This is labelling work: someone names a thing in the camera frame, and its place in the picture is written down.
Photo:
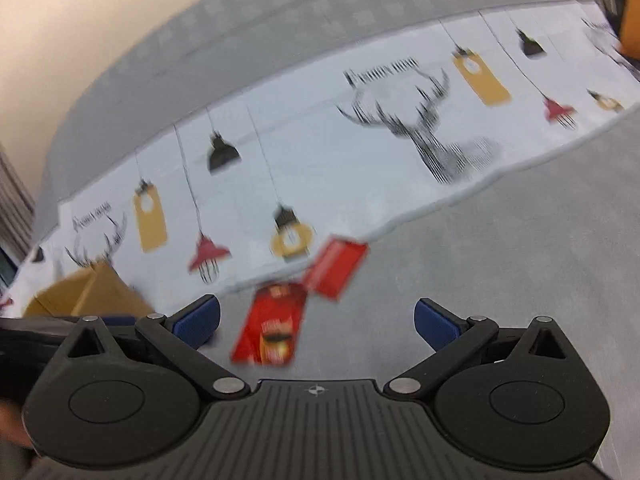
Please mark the person's left hand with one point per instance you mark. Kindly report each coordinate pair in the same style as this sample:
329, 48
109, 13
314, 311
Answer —
11, 425

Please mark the white printed sofa cover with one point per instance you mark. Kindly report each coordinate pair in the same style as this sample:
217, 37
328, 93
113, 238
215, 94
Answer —
343, 146

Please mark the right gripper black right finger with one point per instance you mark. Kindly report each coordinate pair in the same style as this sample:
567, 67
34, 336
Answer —
455, 343

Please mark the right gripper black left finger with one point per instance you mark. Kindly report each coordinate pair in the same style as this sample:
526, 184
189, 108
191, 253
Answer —
176, 339

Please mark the orange cushion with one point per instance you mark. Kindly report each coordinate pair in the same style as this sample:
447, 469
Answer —
629, 34

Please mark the red coffee sachet bag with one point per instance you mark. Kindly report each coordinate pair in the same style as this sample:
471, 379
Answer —
269, 335

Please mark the small red sachet packet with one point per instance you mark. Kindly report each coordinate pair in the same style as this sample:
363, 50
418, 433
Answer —
333, 269

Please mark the brown cardboard box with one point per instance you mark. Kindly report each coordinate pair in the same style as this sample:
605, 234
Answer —
96, 290

